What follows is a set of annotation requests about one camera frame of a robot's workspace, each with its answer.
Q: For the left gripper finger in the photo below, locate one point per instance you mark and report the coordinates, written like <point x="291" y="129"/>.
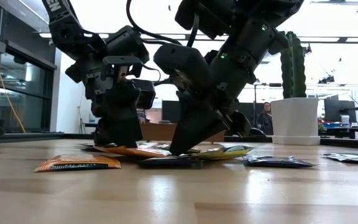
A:
<point x="120" y="127"/>

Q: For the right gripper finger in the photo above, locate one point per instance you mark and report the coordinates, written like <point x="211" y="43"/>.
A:
<point x="197" y="130"/>
<point x="241" y="124"/>

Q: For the yellow green tea packet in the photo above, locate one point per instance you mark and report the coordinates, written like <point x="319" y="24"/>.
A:
<point x="228" y="152"/>

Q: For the dark blue blackcurrant tea packet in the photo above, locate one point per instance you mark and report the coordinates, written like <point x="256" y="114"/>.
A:
<point x="87" y="148"/>
<point x="275" y="161"/>
<point x="353" y="158"/>
<point x="169" y="162"/>

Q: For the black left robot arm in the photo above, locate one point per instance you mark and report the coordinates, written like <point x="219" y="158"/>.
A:
<point x="70" y="31"/>

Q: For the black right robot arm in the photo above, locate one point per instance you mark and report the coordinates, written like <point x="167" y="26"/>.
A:
<point x="250" y="46"/>

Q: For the wooden tea box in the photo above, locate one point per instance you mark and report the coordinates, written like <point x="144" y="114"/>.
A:
<point x="157" y="132"/>

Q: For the orange tea packet barcode side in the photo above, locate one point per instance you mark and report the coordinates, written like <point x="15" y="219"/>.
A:
<point x="73" y="161"/>

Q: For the black office chair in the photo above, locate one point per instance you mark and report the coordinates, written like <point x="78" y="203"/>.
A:
<point x="258" y="130"/>

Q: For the person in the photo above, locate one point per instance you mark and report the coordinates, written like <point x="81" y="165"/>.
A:
<point x="264" y="121"/>

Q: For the black computer monitor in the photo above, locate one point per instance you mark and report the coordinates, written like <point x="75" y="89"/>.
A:
<point x="334" y="109"/>
<point x="170" y="112"/>

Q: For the white plant pot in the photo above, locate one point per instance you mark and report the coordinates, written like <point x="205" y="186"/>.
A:
<point x="294" y="121"/>

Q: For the green cactus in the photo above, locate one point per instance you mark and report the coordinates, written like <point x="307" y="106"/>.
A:
<point x="295" y="71"/>

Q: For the blue box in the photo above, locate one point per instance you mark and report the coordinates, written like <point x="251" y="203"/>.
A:
<point x="331" y="125"/>

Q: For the white plastic container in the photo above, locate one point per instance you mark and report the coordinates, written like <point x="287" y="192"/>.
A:
<point x="345" y="121"/>

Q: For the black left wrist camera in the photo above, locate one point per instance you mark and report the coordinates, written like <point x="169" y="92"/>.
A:
<point x="145" y="93"/>

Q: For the black aluminium table frame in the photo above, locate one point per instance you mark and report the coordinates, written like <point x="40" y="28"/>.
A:
<point x="42" y="136"/>

